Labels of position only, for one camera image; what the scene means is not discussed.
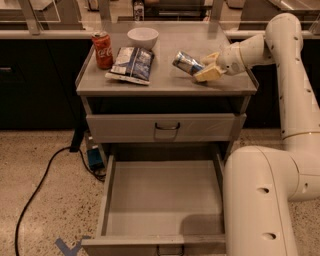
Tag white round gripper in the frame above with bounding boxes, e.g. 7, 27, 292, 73
194, 43, 246, 82

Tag silver blue redbull can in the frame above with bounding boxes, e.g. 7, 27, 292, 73
172, 51, 204, 76

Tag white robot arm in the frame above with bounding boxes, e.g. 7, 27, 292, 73
194, 13, 320, 256

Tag grey drawer cabinet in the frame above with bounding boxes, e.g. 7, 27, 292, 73
77, 22, 258, 159

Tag red coca-cola can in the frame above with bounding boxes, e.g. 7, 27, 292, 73
92, 31, 113, 69

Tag grey top drawer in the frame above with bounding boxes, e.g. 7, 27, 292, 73
87, 113, 246, 143

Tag open grey middle drawer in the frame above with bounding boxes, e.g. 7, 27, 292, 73
82, 155, 226, 256

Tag dark counter cabinets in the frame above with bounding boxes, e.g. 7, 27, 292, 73
0, 39, 320, 130

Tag white bowl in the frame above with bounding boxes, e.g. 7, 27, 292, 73
127, 27, 159, 50

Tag blue white chip bag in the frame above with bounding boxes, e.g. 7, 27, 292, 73
105, 47, 154, 85

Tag bottle with white label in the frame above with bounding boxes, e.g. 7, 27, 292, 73
133, 0, 144, 21

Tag blue power adapter box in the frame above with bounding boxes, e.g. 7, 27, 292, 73
87, 148, 104, 171

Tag blue tape floor mark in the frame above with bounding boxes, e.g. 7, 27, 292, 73
55, 236, 88, 256

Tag black cable left floor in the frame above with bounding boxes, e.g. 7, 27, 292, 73
13, 145, 107, 256

